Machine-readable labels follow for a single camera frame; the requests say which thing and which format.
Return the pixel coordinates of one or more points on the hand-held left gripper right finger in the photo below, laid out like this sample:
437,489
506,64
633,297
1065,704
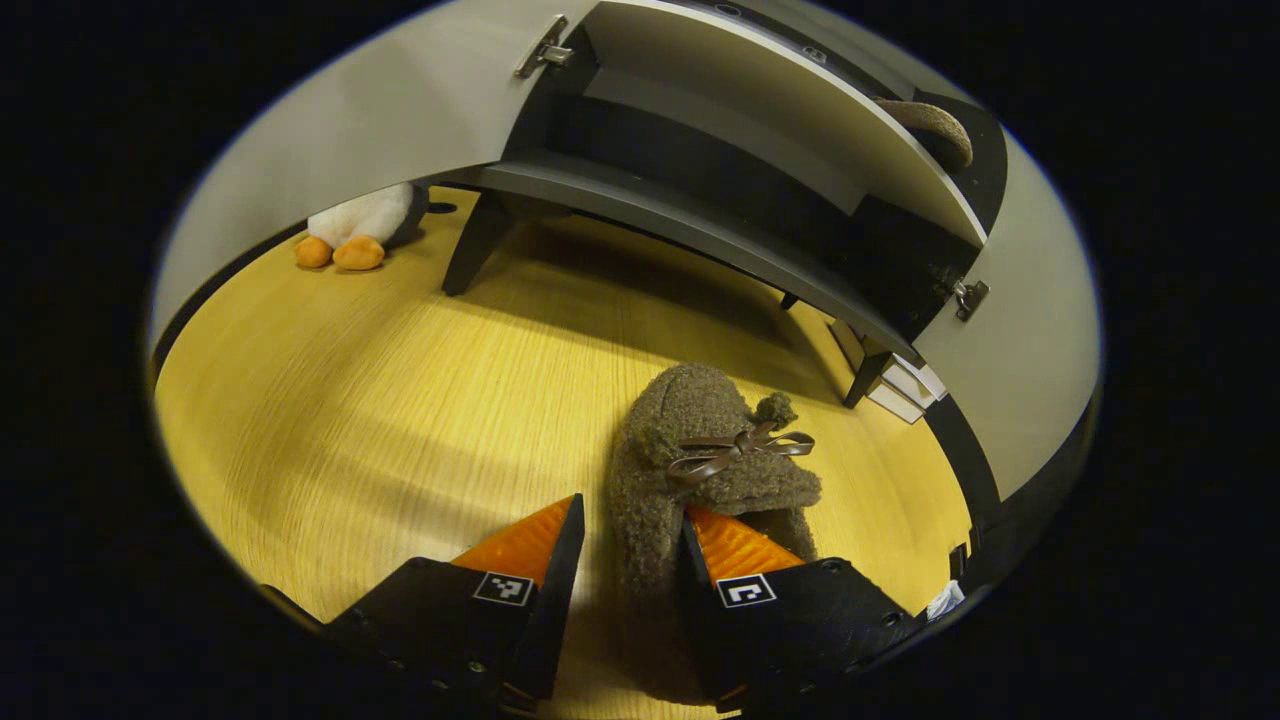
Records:
700,620

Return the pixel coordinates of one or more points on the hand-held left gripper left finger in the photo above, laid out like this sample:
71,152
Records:
555,620

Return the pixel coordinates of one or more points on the brown fuzzy shoe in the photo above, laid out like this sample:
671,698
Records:
690,420
940,125

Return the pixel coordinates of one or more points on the white shoe cabinet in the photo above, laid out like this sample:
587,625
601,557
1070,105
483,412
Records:
700,225

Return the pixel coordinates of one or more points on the grey book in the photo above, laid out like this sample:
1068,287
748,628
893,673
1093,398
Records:
885,400

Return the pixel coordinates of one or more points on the white book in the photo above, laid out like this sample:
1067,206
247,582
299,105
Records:
915,380

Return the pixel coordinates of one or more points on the penguin plush toy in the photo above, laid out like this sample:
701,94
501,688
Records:
365,215

